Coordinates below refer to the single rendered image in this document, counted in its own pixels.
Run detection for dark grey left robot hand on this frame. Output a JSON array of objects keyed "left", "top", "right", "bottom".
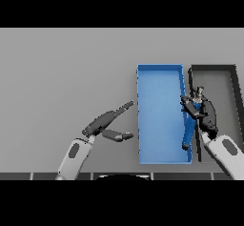
[{"left": 81, "top": 100, "right": 135, "bottom": 143}]

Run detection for dark grey bin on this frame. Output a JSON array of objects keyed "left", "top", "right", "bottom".
[{"left": 188, "top": 64, "right": 244, "bottom": 163}]

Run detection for blue bin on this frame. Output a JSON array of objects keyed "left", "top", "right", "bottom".
[{"left": 136, "top": 63, "right": 193, "bottom": 165}]

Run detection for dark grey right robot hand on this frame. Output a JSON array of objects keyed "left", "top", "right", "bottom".
[{"left": 180, "top": 86, "right": 219, "bottom": 140}]

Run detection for blue pipe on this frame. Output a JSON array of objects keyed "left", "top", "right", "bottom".
[{"left": 181, "top": 88, "right": 205, "bottom": 152}]

